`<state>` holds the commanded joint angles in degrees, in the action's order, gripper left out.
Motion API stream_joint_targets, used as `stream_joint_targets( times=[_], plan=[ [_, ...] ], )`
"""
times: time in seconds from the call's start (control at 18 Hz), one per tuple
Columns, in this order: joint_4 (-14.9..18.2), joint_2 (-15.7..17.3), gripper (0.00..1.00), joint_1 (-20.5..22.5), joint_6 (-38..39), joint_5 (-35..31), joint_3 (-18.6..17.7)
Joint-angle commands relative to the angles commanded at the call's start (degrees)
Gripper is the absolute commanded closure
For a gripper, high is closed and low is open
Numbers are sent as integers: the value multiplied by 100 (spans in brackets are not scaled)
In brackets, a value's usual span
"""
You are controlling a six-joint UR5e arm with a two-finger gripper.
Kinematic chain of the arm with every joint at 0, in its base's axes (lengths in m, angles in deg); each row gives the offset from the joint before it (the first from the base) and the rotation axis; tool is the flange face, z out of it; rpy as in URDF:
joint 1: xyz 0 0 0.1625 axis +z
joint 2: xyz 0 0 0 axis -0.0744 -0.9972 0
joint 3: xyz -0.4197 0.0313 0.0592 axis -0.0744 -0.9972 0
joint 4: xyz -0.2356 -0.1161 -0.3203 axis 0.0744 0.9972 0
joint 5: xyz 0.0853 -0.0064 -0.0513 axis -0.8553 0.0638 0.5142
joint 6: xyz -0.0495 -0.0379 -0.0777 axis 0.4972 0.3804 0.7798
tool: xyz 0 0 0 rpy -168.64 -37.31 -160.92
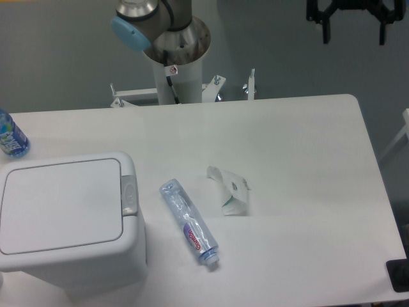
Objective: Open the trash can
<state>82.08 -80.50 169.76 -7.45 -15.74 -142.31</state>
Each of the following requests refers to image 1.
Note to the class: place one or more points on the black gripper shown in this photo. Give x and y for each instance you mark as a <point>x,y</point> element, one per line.
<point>378,9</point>

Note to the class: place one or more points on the silver robot arm blue cap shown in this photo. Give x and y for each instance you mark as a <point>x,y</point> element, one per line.
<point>169,34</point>

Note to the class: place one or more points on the white plastic trash can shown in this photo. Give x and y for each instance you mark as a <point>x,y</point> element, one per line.
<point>95,266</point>

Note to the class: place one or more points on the white trash can lid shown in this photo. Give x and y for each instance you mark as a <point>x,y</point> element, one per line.
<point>63,205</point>

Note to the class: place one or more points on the black clamp at table edge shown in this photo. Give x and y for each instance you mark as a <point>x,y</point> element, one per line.
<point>398,274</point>

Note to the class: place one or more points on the empty clear plastic bottle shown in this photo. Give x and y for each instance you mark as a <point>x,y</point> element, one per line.
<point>200,239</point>

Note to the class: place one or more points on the grey lid push button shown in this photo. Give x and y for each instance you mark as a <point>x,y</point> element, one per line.
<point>129,195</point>

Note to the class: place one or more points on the blue labelled water bottle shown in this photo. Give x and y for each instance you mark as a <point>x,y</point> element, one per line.
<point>14,143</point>

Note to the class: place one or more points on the white frame at right edge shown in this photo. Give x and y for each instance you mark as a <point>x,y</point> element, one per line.
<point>397,143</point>

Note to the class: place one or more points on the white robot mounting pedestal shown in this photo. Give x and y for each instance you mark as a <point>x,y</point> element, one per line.
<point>174,84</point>

